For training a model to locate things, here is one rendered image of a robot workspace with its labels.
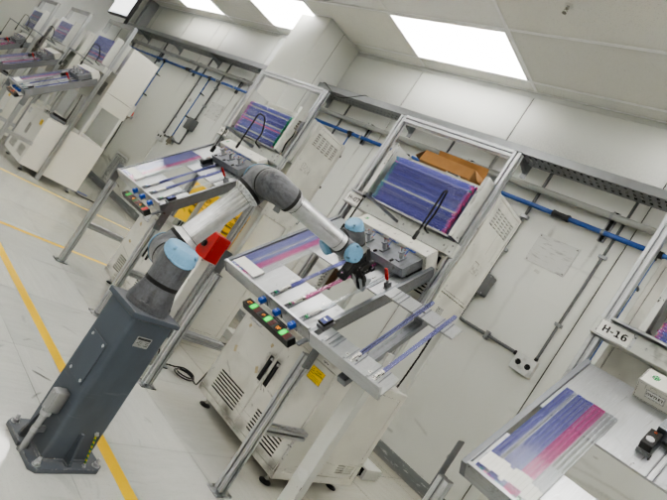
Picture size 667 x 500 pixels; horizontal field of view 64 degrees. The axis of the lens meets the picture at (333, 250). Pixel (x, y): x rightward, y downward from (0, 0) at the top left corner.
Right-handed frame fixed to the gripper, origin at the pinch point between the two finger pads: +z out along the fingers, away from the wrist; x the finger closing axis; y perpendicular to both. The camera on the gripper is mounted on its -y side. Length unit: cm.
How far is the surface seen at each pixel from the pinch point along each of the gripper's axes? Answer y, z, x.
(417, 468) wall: 31, 190, 6
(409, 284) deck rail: 20.4, 4.6, -10.0
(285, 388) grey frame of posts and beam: -52, 9, -13
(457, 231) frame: 51, -8, -11
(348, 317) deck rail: -14.7, 0.0, -10.0
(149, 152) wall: 89, 149, 570
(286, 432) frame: -57, 32, -14
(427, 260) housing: 34.4, 0.5, -8.0
